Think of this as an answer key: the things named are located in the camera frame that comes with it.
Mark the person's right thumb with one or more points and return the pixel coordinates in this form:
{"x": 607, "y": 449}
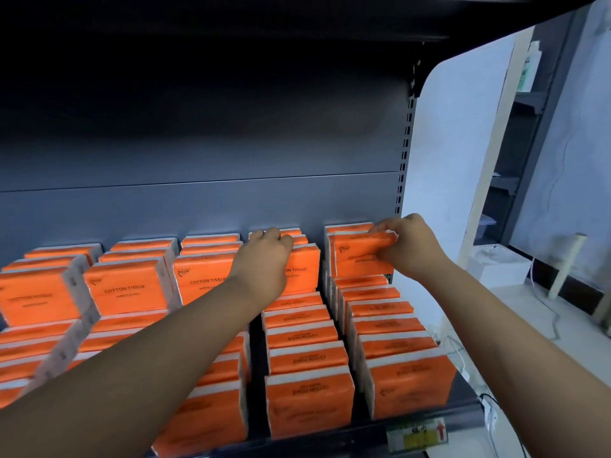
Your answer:
{"x": 389, "y": 256}

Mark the green and white bottle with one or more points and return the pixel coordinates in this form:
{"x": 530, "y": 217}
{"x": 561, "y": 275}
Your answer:
{"x": 529, "y": 66}

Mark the dark grey shelf unit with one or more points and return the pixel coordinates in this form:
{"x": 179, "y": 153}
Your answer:
{"x": 191, "y": 138}

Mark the person's right hand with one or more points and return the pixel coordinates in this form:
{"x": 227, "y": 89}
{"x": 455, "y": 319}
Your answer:
{"x": 417, "y": 247}

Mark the white tube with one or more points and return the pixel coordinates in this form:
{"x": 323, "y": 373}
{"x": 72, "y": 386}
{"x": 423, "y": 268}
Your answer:
{"x": 567, "y": 267}

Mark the person's left fingers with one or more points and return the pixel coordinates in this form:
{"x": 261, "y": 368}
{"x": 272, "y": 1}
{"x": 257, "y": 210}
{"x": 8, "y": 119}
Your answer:
{"x": 273, "y": 235}

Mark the white plug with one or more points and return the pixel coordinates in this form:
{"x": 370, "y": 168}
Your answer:
{"x": 489, "y": 412}

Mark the person's left hand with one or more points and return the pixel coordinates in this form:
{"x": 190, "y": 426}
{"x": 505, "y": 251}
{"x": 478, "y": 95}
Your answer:
{"x": 260, "y": 269}

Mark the white box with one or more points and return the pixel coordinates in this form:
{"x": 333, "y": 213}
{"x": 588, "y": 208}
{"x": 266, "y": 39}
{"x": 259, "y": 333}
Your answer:
{"x": 499, "y": 267}

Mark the shelf price label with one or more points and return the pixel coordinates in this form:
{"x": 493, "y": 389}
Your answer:
{"x": 416, "y": 436}

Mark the person's right forearm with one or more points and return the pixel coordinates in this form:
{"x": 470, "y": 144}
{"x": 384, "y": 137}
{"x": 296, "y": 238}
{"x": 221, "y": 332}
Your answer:
{"x": 515, "y": 357}

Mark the person's left forearm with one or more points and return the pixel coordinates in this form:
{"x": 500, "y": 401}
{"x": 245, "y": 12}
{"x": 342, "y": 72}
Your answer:
{"x": 133, "y": 372}

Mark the white side panel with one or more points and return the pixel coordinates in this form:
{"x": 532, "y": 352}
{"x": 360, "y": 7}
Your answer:
{"x": 453, "y": 138}

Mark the rows of orange packets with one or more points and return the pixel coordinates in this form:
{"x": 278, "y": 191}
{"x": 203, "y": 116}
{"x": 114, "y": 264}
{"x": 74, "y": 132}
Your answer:
{"x": 305, "y": 400}

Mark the grey background shelving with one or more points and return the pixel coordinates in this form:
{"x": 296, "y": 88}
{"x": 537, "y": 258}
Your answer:
{"x": 522, "y": 138}

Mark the orange paper tissue packet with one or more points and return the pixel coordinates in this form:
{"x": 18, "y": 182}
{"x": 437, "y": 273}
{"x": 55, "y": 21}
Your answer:
{"x": 360, "y": 255}
{"x": 303, "y": 271}

